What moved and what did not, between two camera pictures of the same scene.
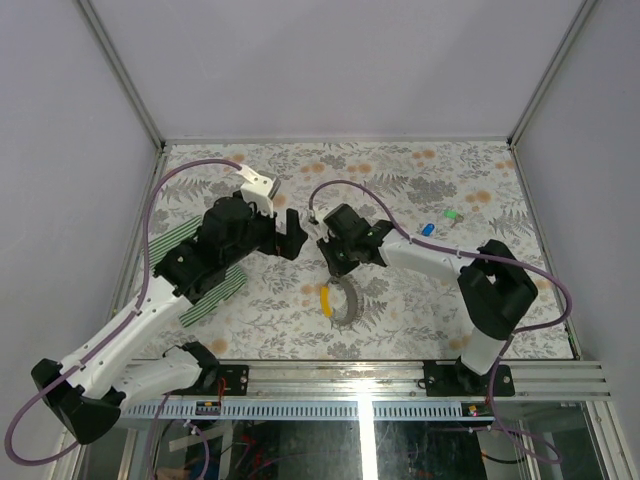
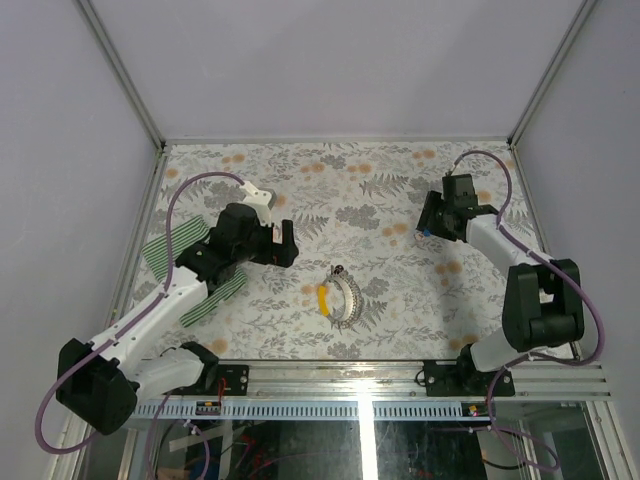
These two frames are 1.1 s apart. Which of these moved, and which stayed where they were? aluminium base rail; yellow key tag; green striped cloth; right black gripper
Moved: right black gripper
Stayed: aluminium base rail; green striped cloth; yellow key tag
